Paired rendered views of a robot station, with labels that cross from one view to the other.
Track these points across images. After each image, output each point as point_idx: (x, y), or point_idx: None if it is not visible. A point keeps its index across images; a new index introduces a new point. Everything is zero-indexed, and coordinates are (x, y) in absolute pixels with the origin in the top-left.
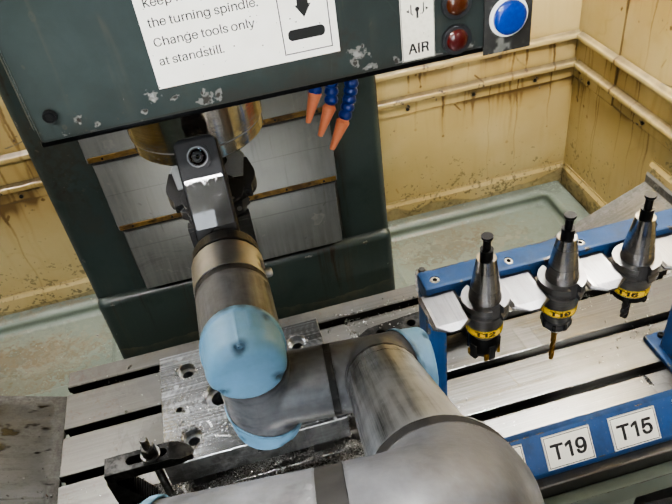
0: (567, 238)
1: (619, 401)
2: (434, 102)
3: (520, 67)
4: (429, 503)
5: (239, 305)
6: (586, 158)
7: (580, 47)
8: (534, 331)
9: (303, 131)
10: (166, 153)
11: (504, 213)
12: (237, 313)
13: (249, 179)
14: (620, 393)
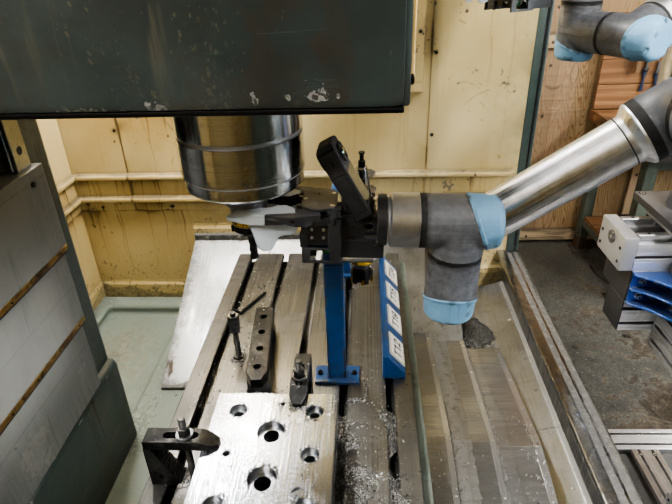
0: (364, 183)
1: (364, 300)
2: None
3: None
4: None
5: (467, 192)
6: (126, 262)
7: (80, 186)
8: (292, 312)
9: (54, 281)
10: (293, 176)
11: None
12: (473, 194)
13: (311, 188)
14: (359, 298)
